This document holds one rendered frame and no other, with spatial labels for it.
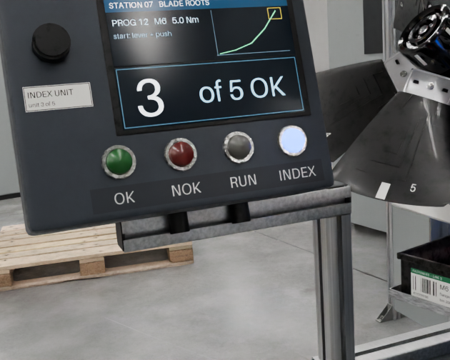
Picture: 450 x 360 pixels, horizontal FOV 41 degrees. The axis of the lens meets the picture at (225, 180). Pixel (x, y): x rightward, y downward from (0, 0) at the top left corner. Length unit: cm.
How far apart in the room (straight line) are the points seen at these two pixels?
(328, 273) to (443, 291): 34
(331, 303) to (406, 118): 60
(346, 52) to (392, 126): 293
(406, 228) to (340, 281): 203
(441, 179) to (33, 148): 80
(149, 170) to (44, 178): 8
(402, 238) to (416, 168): 159
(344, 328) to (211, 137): 28
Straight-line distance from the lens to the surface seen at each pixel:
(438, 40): 122
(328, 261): 64
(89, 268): 367
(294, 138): 52
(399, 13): 160
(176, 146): 48
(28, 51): 49
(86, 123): 48
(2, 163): 636
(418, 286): 97
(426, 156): 115
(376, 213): 405
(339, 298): 67
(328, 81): 145
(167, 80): 50
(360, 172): 114
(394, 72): 135
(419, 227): 260
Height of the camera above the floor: 119
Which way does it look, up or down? 11 degrees down
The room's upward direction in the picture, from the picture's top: 4 degrees counter-clockwise
